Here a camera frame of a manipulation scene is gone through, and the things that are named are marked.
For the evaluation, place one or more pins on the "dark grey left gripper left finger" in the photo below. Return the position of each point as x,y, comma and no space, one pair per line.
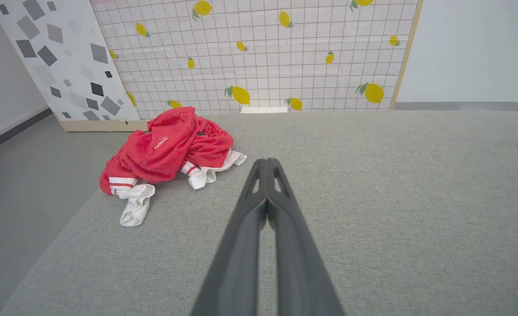
241,245

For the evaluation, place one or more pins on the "grey fabric sofa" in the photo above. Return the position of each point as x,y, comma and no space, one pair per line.
394,197

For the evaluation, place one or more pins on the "red and white shirt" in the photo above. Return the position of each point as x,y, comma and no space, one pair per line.
166,149

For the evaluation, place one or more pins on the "lemon print partition panel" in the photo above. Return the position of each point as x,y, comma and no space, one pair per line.
285,66

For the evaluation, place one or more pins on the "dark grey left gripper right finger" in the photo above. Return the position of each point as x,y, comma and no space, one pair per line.
294,254

